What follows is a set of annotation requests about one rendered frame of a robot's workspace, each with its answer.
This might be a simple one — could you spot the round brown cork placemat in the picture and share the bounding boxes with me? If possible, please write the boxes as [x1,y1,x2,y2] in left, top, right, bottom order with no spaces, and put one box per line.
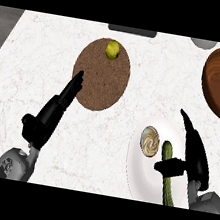
[66,33,136,116]

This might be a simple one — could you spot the dark grey flat appliance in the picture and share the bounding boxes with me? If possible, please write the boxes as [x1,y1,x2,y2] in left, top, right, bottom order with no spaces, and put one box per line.
[106,23,159,40]

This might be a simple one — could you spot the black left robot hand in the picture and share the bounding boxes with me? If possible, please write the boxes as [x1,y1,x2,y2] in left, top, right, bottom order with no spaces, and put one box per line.
[17,61,86,156]

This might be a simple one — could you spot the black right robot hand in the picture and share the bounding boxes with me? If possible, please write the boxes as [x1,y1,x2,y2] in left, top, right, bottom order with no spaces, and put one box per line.
[151,105,220,193]

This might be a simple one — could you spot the green cucumber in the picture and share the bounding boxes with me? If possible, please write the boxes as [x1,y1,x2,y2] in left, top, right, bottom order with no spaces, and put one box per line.
[152,139,186,208]

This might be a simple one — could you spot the grey round object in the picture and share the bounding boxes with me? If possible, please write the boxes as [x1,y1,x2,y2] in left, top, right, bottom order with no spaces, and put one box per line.
[188,36,219,53]

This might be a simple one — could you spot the white plate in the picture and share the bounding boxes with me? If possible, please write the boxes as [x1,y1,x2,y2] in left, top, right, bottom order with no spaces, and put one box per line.
[120,111,205,211]

